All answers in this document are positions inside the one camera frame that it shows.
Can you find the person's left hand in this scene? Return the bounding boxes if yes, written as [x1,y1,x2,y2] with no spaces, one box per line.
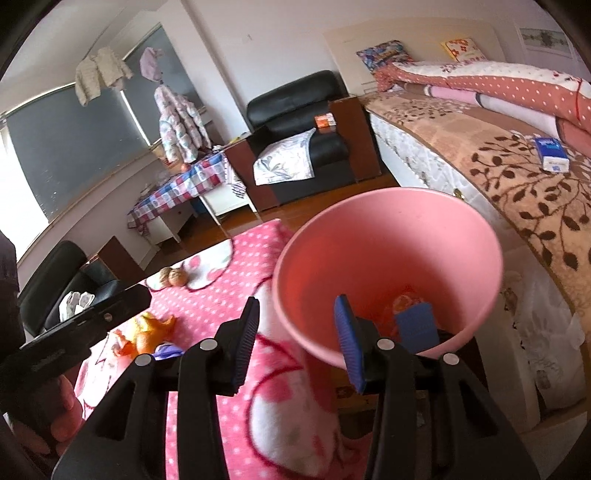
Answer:
[9,375,84,457]

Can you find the purple wrapper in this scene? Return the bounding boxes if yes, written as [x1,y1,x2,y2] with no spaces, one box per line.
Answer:
[152,342,184,361]

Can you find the orange peel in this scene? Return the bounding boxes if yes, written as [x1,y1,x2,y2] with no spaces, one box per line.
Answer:
[111,311,176,359]

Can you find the pink polka dot blanket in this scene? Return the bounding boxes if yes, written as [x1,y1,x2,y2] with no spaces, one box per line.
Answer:
[75,220,365,479]

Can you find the right walnut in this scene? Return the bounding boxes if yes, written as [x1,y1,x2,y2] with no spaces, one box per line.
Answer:
[167,267,189,287]

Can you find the walnut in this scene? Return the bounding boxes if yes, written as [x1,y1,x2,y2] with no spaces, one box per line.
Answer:
[167,267,189,287]
[158,267,172,288]

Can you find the left walnut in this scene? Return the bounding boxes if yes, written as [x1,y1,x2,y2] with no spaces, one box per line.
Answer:
[158,267,172,288]

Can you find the blue box in bucket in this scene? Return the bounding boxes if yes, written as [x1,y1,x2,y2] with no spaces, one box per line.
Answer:
[394,302,440,354]

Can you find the white desk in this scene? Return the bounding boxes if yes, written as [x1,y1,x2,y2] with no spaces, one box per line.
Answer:
[146,185,259,245]

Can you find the checkered tablecloth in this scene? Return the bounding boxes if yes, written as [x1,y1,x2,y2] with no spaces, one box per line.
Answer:
[126,151,246,236]

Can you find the pink plastic bucket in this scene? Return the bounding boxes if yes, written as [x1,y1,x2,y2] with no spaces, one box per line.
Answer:
[271,187,504,368]

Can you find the white leaf pattern cushion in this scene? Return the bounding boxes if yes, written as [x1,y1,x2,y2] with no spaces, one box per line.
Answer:
[252,128,317,186]

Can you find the hanging puffy floral jacket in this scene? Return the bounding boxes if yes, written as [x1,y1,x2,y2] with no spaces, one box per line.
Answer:
[154,84,212,164]

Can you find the black leather armchair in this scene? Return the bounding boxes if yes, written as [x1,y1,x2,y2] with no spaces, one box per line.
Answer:
[246,70,355,204]

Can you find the orange box on armrest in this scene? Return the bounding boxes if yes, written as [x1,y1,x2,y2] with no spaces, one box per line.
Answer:
[315,112,337,130]

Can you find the brown leaf pattern blanket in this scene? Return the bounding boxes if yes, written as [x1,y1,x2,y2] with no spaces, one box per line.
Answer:
[362,91,590,329]

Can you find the hanging cream cardigan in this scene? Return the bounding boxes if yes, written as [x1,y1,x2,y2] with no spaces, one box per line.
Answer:
[74,47,133,107]

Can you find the hanging pink hat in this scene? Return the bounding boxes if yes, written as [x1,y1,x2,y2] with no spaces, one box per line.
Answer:
[139,47,163,83]

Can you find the blue tissue pack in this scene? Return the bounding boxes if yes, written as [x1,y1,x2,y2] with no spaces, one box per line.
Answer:
[534,137,570,173]

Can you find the bed with floral mattress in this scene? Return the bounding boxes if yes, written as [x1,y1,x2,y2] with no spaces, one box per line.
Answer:
[325,17,590,437]

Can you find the colourful cartoon pillow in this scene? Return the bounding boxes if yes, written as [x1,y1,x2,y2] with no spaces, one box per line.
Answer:
[356,40,414,73]

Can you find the rolled pink white blanket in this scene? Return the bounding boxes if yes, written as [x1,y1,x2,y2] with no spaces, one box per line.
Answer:
[424,85,560,139]

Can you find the red polka dot quilt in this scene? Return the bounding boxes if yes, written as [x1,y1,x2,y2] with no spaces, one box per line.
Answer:
[373,61,590,132]

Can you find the yellow floral pillow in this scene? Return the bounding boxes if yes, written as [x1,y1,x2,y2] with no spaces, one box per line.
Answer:
[441,37,488,63]

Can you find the white wardrobe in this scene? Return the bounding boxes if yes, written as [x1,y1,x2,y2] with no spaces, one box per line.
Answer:
[517,27,590,80]

